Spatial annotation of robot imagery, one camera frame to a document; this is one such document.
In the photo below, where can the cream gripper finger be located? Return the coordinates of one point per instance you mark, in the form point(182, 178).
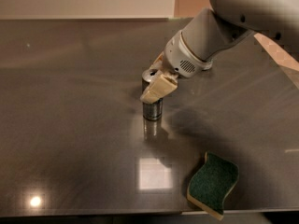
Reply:
point(158, 63)
point(161, 85)

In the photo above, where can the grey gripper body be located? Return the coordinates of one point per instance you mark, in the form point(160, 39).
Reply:
point(177, 57)

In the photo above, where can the silver redbull can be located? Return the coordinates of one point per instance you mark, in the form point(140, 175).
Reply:
point(151, 111)

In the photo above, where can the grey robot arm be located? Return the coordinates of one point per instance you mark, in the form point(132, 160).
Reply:
point(217, 28)

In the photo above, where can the green yellow sponge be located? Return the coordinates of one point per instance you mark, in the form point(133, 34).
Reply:
point(211, 184)

